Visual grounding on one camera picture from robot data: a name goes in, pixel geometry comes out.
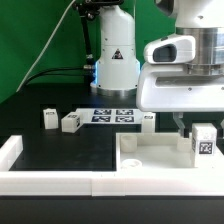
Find white cable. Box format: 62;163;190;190
15;0;78;93

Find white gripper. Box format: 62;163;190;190
136;63;224;138

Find white square tabletop tray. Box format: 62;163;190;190
116;133;224;173

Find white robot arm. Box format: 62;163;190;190
91;0;224;130

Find white base tag plate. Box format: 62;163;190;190
77;108;143;124

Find black camera stand pole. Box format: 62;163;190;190
72;0;125;88

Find white U-shaped fence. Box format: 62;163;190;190
0;136;224;196

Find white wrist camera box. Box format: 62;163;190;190
144;34;196;64

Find black cable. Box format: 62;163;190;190
24;67;88;87

